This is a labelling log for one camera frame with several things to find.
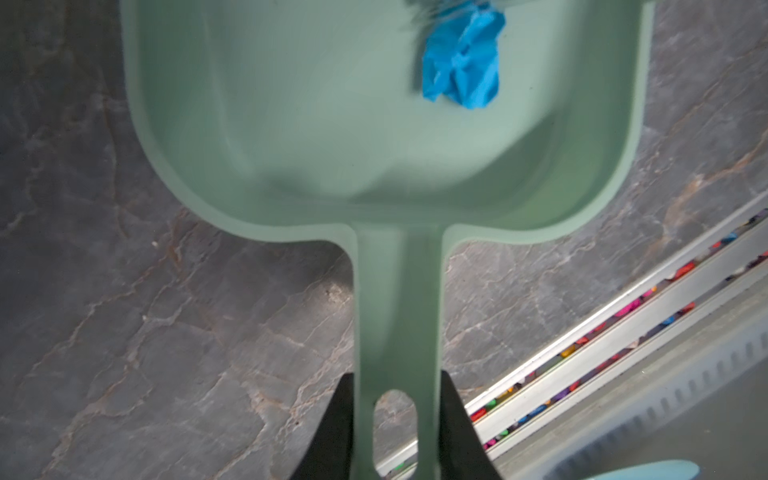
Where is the blue paper scrap front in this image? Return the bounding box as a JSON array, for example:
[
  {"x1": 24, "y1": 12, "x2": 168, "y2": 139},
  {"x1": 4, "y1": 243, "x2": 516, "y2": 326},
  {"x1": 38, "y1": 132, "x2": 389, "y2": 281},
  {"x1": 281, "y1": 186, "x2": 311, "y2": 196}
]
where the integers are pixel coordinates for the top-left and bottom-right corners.
[{"x1": 421, "y1": 1, "x2": 506, "y2": 110}]

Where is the light blue object front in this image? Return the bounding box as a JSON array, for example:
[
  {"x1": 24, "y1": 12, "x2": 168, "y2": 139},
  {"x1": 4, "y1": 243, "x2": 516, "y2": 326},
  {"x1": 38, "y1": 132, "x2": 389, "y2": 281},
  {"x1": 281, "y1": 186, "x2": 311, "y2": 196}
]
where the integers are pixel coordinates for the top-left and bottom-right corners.
[{"x1": 588, "y1": 460, "x2": 700, "y2": 480}]

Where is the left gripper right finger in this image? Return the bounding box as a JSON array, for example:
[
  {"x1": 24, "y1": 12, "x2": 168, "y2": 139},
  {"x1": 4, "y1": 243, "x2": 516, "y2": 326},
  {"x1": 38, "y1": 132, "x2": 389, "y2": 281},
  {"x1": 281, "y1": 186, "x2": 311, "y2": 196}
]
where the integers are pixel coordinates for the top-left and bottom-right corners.
[{"x1": 438, "y1": 370, "x2": 501, "y2": 480}]

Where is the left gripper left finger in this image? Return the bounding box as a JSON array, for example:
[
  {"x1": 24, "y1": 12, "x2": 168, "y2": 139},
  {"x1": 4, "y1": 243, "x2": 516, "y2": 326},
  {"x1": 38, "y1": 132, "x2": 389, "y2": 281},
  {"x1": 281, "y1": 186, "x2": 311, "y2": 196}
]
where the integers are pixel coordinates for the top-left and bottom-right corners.
[{"x1": 290, "y1": 373, "x2": 354, "y2": 480}]

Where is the mint green dustpan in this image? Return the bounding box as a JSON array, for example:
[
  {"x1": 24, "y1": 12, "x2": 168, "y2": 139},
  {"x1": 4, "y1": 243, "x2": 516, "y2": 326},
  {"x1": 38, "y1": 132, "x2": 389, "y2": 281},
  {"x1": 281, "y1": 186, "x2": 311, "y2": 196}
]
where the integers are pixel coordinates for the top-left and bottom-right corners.
[{"x1": 120, "y1": 1, "x2": 654, "y2": 479}]

